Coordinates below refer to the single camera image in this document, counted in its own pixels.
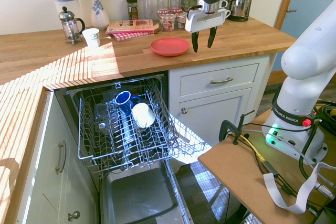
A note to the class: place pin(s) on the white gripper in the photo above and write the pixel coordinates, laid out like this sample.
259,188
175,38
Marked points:
202,20

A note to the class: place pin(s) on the red plastic plate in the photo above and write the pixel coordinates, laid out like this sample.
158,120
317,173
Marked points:
170,46

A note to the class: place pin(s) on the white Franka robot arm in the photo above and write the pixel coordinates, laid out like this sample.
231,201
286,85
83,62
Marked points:
302,58

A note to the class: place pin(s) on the steel dishwasher door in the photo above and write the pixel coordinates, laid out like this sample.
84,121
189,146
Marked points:
141,195

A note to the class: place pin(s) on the labelled jar red checked lid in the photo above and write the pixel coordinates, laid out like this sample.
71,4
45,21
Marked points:
167,22
181,20

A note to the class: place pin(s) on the white mug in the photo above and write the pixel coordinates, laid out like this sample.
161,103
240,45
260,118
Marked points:
224,3
224,14

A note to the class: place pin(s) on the stainless steel kettle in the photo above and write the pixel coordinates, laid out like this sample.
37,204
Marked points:
242,5

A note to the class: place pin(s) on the clear bottle green lid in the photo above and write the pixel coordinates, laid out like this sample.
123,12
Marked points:
147,5

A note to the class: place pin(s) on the white cabinet with drawer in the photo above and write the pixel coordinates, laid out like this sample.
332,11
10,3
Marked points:
223,103

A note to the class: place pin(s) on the red checked book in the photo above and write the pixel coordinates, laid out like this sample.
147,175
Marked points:
131,36

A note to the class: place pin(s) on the metal cabinet knob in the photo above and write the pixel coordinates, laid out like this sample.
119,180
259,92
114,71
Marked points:
184,111
74,215

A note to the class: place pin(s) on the pink cookbook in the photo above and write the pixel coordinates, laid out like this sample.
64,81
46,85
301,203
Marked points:
131,25

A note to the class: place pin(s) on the black screw clamp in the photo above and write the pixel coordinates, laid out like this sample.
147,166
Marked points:
227,128

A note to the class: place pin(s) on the blue mug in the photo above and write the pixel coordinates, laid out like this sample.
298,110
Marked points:
123,99

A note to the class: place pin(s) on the white vase blue flowers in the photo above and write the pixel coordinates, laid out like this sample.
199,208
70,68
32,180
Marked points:
98,11

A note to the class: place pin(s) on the white paper cup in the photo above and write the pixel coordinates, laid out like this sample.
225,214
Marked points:
92,37

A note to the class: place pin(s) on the red round knob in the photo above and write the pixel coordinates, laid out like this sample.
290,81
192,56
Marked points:
306,122

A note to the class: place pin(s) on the glass French press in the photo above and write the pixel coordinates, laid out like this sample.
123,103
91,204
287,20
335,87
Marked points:
69,26

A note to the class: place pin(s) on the wooden mounting board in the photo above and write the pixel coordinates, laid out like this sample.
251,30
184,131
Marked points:
236,171

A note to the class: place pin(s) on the metal plug connector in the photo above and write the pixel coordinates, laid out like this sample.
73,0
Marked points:
324,190

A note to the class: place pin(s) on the white corner cabinet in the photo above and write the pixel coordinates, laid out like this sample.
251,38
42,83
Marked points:
52,182

